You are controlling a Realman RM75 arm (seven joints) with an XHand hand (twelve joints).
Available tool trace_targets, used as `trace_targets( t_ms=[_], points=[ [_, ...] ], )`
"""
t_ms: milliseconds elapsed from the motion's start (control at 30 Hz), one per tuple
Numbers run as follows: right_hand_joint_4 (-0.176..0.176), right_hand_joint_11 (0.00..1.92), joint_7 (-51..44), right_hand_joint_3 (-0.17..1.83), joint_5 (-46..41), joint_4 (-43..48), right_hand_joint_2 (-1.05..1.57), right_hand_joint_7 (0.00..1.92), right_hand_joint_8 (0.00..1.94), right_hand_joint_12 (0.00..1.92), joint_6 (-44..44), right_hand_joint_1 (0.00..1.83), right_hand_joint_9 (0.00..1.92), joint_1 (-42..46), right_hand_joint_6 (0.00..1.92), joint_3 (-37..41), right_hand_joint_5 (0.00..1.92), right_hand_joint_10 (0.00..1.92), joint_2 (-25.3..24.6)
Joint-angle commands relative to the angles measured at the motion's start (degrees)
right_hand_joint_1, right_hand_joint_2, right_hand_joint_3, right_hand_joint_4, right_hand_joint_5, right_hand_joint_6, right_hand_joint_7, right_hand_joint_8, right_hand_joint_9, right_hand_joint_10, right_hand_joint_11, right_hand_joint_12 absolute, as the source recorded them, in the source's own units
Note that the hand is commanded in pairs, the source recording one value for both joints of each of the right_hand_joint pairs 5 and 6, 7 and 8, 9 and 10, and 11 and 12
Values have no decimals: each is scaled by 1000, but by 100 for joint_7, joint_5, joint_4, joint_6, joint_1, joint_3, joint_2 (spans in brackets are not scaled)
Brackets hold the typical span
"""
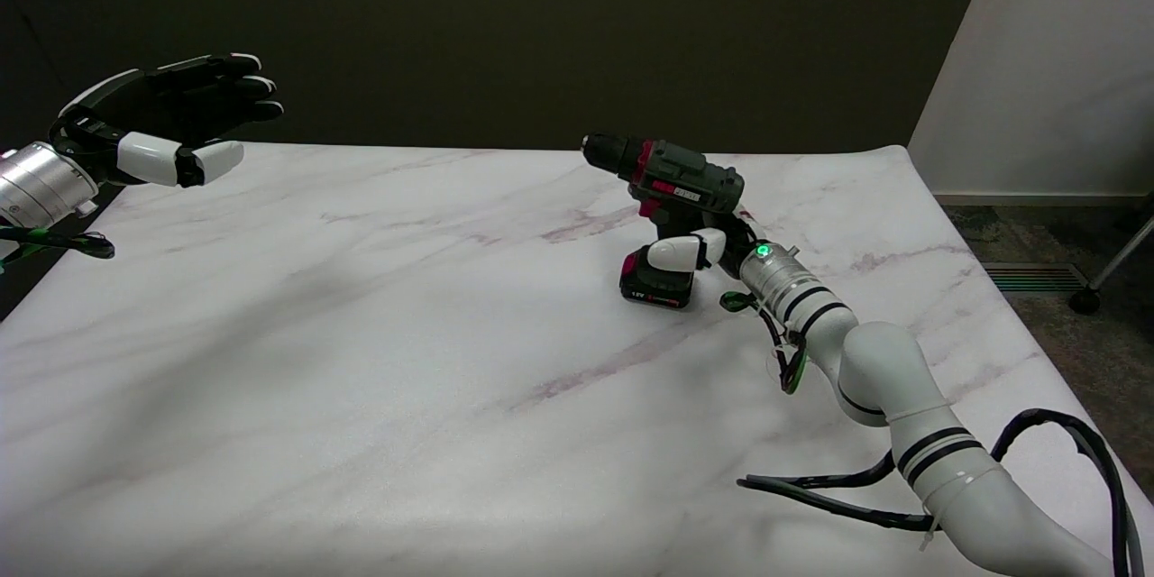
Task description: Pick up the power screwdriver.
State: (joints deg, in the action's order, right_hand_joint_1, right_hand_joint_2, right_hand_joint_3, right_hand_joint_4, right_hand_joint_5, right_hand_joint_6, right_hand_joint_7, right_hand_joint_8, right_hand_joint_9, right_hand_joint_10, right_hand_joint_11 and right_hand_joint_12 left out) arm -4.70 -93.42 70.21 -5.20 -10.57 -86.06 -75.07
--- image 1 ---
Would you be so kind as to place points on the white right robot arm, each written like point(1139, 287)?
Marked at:
point(883, 370)

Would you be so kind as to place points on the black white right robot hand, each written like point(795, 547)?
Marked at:
point(685, 252)

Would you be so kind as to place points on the floor vent grille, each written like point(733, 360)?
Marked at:
point(1032, 278)

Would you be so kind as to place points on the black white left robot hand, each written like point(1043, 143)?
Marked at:
point(162, 117)

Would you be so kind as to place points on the dark green power screwdriver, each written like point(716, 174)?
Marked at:
point(685, 176)

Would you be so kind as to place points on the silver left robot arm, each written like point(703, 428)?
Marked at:
point(36, 185)

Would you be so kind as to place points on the chair leg with caster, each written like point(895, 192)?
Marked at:
point(1113, 266)

